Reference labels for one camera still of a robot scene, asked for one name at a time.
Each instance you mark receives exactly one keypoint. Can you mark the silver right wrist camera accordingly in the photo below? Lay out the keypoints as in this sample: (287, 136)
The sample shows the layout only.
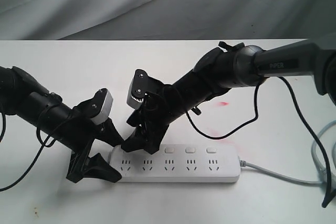
(137, 89)

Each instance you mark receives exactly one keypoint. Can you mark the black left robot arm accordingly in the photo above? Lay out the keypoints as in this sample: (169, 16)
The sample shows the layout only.
(22, 95)

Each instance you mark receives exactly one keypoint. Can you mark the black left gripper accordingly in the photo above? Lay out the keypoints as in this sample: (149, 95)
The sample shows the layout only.
(78, 133)

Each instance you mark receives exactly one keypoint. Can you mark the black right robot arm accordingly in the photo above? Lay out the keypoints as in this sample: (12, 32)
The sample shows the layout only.
(226, 67)

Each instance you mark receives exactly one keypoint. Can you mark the white five-outlet power strip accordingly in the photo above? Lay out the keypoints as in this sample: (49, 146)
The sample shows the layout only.
(177, 163)

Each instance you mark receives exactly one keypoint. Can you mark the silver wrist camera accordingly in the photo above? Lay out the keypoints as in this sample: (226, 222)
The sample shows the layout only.
(101, 106)
(137, 89)

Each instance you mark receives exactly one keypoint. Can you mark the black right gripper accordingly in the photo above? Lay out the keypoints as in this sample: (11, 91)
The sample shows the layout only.
(160, 107)

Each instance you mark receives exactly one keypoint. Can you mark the grey backdrop cloth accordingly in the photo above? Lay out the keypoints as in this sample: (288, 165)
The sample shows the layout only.
(165, 19)

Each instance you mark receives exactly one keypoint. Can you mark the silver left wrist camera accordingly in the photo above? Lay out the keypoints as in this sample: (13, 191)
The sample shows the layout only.
(101, 106)

